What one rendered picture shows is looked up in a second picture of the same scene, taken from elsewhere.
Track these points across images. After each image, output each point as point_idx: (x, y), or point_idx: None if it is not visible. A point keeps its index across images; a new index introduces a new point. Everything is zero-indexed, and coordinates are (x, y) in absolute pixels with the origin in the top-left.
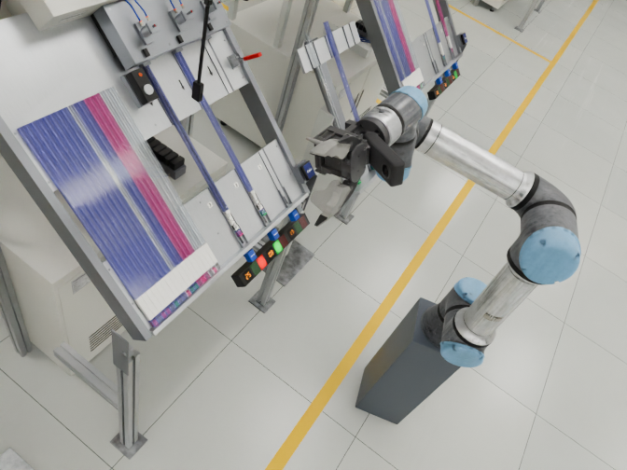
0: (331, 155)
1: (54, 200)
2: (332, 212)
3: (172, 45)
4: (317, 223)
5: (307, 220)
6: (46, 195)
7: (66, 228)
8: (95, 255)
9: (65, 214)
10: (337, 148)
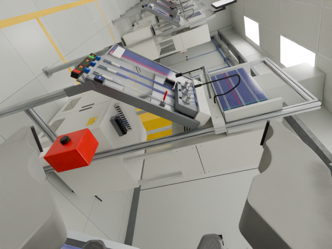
0: (273, 142)
1: (118, 246)
2: (18, 145)
3: None
4: (36, 132)
5: None
6: (125, 245)
7: (100, 237)
8: (68, 236)
9: (107, 245)
10: (303, 164)
